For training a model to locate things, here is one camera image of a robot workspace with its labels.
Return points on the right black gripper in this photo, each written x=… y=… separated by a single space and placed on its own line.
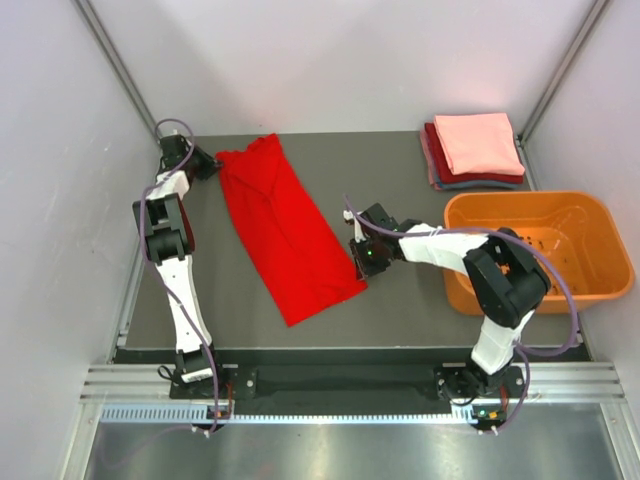
x=365 y=269

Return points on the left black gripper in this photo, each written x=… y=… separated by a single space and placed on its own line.
x=209 y=163

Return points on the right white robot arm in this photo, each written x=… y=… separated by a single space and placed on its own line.
x=506 y=278

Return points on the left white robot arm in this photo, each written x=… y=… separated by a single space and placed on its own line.
x=167 y=245

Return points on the folded dark red t shirt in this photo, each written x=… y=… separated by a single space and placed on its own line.
x=448 y=178

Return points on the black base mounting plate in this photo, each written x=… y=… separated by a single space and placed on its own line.
x=447 y=363

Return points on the folded pink t shirt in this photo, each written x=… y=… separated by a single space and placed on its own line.
x=479 y=144

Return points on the orange plastic basket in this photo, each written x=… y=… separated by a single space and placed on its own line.
x=574 y=230

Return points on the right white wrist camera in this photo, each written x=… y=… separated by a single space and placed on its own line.
x=351 y=220

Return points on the left aluminium frame post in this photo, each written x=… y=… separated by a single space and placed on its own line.
x=107 y=46

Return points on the aluminium frame post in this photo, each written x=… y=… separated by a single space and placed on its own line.
x=107 y=46
x=578 y=41

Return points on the aluminium rail profile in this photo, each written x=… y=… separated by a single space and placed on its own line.
x=573 y=382

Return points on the right aluminium frame post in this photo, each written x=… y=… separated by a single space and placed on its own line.
x=578 y=41

